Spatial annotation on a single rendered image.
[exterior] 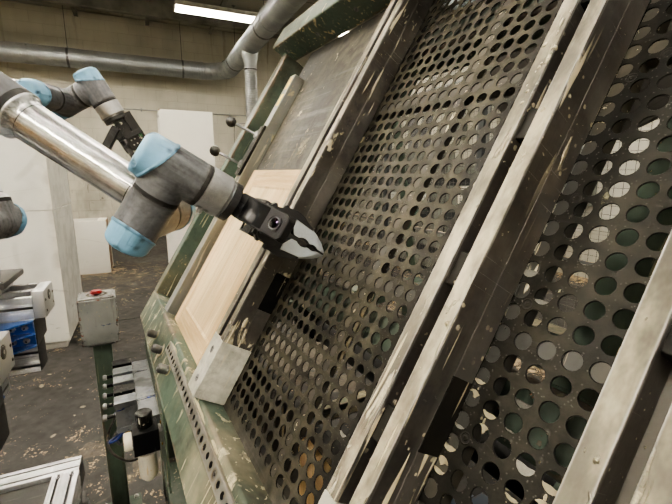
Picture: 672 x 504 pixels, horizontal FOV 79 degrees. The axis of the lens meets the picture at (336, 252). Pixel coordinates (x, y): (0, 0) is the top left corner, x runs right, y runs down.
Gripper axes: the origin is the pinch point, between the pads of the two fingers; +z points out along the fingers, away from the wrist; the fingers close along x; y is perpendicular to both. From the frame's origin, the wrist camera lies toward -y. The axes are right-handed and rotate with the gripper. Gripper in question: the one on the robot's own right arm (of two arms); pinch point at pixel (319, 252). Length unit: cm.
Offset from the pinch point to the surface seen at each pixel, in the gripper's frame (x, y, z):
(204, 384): 34.4, 9.5, -3.6
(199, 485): 45.1, -5.9, -2.1
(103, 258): 123, 559, 14
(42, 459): 146, 149, 1
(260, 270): 8.8, 10.3, -4.6
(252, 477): 37.4, -13.6, 1.4
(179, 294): 32, 73, 0
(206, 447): 40.2, -2.7, -2.8
